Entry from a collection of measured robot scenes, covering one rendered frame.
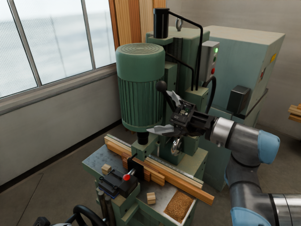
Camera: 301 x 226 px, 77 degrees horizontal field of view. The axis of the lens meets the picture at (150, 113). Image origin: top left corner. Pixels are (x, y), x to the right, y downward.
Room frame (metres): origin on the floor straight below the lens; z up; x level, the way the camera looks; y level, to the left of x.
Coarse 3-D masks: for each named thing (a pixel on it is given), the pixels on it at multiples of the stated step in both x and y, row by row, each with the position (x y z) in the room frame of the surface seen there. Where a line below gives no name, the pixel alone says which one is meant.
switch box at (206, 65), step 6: (204, 42) 0.88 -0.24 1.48; (210, 42) 0.88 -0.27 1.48; (216, 42) 0.88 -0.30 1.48; (204, 48) 0.82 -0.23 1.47; (210, 48) 0.81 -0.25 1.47; (204, 54) 0.82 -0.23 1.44; (210, 54) 0.81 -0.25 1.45; (216, 54) 0.87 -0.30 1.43; (204, 60) 0.82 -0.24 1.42; (210, 60) 0.81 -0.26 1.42; (216, 60) 0.88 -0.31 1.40; (204, 66) 0.82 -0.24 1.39; (210, 66) 0.81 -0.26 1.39; (204, 72) 0.81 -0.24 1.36; (210, 72) 0.83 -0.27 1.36; (204, 78) 0.81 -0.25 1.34
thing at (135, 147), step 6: (150, 138) 0.71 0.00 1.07; (156, 138) 0.71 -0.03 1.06; (132, 144) 0.66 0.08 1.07; (138, 144) 0.66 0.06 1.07; (150, 144) 0.67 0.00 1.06; (132, 150) 0.65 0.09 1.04; (138, 150) 0.63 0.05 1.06; (144, 150) 0.63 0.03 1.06; (150, 150) 0.67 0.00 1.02; (138, 156) 0.63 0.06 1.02; (144, 156) 0.63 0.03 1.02
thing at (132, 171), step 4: (132, 160) 0.63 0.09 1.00; (128, 164) 0.63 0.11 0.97; (132, 164) 0.62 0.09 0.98; (136, 164) 0.61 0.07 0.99; (140, 164) 0.61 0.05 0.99; (128, 168) 0.64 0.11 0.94; (132, 168) 0.62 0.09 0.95; (136, 168) 0.61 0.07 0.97; (140, 168) 0.59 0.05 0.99; (132, 172) 0.59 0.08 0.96; (136, 172) 0.61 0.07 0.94; (140, 172) 0.59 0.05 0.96; (136, 176) 0.61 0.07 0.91; (140, 176) 0.59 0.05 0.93
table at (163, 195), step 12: (96, 156) 0.75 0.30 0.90; (108, 156) 0.75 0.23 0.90; (120, 156) 0.75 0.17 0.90; (84, 168) 0.70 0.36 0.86; (96, 168) 0.67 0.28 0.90; (120, 168) 0.67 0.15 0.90; (144, 180) 0.59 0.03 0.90; (144, 192) 0.53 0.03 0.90; (156, 192) 0.53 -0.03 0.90; (168, 192) 0.53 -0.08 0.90; (144, 204) 0.47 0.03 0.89; (156, 204) 0.47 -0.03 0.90; (192, 204) 0.47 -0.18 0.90; (132, 216) 0.45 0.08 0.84; (156, 216) 0.44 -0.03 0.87; (168, 216) 0.42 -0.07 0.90
